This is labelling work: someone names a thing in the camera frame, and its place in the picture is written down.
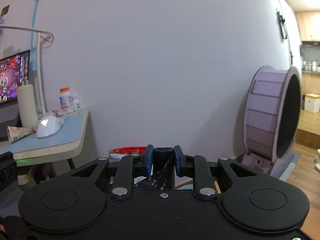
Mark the white computer mouse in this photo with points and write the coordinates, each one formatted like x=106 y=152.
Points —
x=49 y=125

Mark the white orange-capped pill bottle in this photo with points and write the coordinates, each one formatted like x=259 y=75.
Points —
x=66 y=100

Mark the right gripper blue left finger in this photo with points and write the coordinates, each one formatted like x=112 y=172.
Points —
x=126 y=170

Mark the purple cat exercise wheel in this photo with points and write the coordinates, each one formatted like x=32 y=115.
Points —
x=272 y=112

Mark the white box with yellow lid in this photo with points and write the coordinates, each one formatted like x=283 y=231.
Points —
x=312 y=103

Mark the computer monitor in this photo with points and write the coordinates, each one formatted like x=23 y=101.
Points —
x=14 y=69

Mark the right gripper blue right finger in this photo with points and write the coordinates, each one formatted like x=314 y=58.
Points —
x=196 y=168

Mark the paper towel roll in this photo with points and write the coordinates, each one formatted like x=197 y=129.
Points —
x=26 y=104

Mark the red snack bag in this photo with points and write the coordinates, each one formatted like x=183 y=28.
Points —
x=128 y=150

